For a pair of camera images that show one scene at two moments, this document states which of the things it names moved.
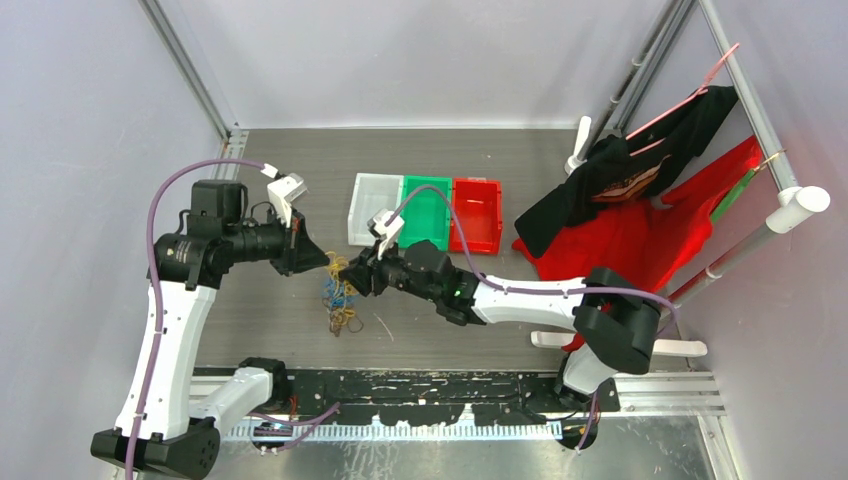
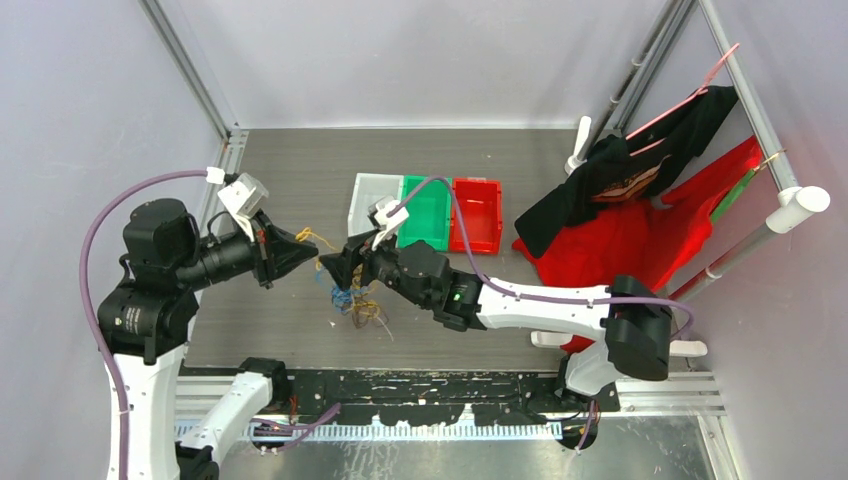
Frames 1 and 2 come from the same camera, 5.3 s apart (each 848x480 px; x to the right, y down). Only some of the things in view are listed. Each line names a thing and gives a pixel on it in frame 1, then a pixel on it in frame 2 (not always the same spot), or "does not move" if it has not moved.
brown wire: [339, 319] to [368, 311]
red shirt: [645, 238] does not move
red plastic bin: [478, 206] does not move
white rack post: [580, 154] does not move
